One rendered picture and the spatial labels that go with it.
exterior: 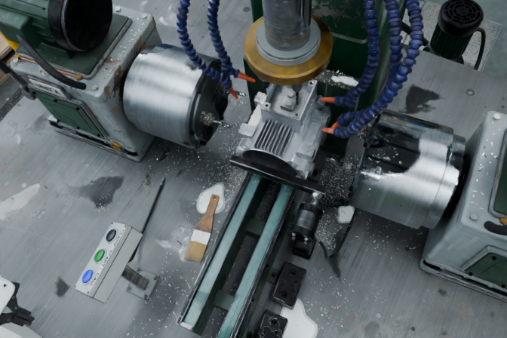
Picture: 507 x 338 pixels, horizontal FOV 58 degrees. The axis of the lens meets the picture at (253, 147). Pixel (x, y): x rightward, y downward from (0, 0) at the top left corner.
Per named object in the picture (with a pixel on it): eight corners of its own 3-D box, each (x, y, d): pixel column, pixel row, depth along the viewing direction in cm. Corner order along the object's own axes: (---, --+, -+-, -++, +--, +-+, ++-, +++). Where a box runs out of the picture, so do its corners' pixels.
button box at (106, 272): (127, 229, 112) (111, 219, 109) (144, 234, 108) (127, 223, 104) (90, 296, 106) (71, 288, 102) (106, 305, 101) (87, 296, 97)
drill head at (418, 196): (343, 130, 131) (352, 76, 109) (494, 177, 120) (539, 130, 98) (312, 207, 121) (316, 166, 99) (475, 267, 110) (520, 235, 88)
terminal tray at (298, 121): (278, 86, 120) (278, 69, 114) (318, 97, 117) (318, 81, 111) (261, 123, 115) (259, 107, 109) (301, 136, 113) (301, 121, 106)
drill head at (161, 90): (142, 66, 147) (115, 9, 125) (247, 99, 138) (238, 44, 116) (102, 130, 137) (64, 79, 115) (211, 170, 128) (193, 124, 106)
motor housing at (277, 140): (267, 112, 135) (263, 72, 118) (329, 132, 130) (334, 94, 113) (239, 170, 127) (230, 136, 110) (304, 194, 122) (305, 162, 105)
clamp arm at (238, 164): (328, 190, 113) (234, 157, 120) (329, 185, 111) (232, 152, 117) (323, 202, 112) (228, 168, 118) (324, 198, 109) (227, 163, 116)
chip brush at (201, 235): (208, 193, 137) (207, 192, 137) (224, 198, 136) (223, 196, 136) (184, 259, 129) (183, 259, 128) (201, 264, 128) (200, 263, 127)
